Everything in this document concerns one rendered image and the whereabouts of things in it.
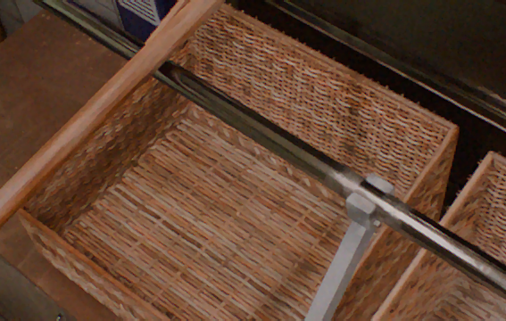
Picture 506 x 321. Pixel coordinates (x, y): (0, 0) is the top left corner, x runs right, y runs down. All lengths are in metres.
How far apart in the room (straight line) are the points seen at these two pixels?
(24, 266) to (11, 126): 0.33
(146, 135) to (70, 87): 0.26
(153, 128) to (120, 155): 0.09
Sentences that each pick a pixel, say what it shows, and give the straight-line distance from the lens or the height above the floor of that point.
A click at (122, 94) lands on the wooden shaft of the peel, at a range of 1.18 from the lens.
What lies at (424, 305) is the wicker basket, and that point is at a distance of 1.60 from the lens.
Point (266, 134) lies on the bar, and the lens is 1.14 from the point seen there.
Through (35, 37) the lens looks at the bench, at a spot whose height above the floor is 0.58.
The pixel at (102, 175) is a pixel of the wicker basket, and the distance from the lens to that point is 1.83.
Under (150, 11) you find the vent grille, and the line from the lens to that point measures 1.99.
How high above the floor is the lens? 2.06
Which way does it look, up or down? 53 degrees down
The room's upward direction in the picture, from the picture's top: 12 degrees counter-clockwise
